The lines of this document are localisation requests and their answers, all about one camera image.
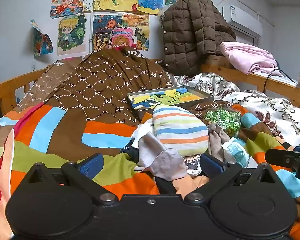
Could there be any grey cloth mask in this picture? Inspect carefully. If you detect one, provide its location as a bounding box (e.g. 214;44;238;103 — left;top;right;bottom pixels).
134;132;187;181

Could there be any black cat sock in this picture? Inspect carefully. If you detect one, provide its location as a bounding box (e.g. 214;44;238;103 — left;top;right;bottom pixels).
120;140;139;163

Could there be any striped pastel sock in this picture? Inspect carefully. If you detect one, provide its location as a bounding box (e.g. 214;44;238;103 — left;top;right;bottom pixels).
152;105;209;157

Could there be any white cloth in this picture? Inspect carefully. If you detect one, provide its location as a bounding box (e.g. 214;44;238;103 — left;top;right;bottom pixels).
131;119;154;147

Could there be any cartoon print white sock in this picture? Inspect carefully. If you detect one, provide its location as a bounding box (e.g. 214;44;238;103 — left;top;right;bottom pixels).
184;154;202;177

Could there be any white floral satin quilt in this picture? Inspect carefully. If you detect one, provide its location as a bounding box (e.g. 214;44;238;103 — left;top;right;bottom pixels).
169;73;300;146

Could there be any light blue packaged mask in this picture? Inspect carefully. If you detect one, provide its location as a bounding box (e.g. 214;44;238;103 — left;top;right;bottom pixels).
222;137;250;168

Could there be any grey brown sock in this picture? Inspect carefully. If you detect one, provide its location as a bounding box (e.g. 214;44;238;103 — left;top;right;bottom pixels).
207;123;230;162

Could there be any green white patterned bag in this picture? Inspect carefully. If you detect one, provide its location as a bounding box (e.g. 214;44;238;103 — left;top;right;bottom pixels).
204;106;241;137

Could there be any colourful block bedsheet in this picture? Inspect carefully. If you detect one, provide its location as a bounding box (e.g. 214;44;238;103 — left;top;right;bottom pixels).
0;102;300;240

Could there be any brown patterned quilt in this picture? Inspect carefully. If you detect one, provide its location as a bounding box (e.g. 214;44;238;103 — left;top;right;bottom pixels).
14;47;237;122

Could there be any grey tray with painting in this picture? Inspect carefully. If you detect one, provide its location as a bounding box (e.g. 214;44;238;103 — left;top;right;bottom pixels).
127;86;214;119

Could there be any pink folded blanket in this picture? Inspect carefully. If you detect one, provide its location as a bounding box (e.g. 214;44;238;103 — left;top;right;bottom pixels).
220;42;282;76

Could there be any blond child drawing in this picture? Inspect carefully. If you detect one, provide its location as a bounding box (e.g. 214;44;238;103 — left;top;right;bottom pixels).
57;14;87;56

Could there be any curled colourful paper drawing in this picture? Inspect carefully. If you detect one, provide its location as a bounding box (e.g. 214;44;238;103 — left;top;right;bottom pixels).
29;19;53;57

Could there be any pink magazine girl drawing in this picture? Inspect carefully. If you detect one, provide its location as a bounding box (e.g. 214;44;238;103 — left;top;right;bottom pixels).
109;27;137;48

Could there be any brown puffer jacket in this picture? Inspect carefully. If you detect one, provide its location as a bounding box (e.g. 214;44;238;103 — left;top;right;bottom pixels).
160;0;236;76

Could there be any white air conditioner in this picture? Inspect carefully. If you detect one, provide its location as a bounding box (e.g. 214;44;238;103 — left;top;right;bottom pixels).
222;5;263;38

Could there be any starry night style drawing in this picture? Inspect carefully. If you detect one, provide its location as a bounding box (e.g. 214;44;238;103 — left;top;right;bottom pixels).
91;13;149;51

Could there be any mermaid girl drawing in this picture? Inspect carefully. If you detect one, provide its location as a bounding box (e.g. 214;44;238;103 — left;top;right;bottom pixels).
50;0;83;18

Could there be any black power cable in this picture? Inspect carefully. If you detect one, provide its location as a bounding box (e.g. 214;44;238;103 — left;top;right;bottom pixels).
263;61;297;94

